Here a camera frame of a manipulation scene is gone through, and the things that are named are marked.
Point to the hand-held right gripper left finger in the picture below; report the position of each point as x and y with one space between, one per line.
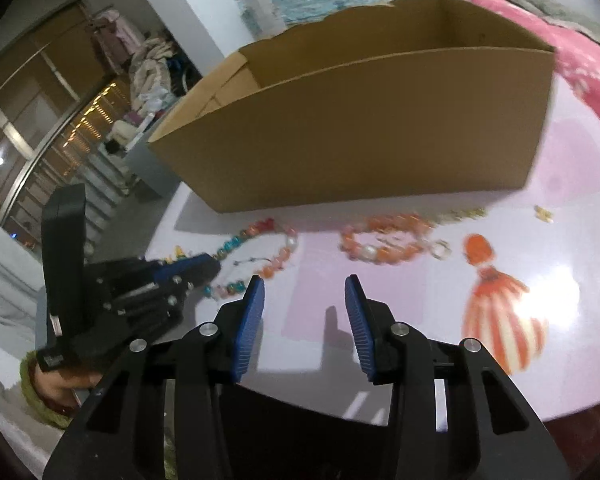
247 330

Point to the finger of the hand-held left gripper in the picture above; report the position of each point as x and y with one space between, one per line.
190 266
145 310

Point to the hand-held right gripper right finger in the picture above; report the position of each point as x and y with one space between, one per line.
357 330

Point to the brown cardboard box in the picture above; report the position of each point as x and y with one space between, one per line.
355 135

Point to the person's left forearm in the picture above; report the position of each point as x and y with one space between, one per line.
30 390

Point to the person's left hand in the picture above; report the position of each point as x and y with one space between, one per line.
55 390

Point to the small yellow charm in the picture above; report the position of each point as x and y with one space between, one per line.
179 251

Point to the white bedding cloth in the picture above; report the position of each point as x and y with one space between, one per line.
5 310

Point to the grey storage box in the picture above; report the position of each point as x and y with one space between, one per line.
147 170

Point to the metal stair railing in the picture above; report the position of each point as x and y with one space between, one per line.
75 135

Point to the white item on cabinet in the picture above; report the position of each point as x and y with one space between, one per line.
124 132

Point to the wheelchair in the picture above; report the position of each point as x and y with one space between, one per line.
182 75

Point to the pile of clothes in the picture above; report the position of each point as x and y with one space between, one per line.
147 70

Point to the small yellow earring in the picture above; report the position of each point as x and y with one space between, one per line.
544 213

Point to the hanging pink clothes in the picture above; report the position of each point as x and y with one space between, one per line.
117 35

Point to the white printed panel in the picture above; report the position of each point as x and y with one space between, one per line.
261 10

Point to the pink printed blanket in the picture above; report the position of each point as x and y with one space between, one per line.
570 60

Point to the grey blanket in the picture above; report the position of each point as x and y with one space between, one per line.
555 7

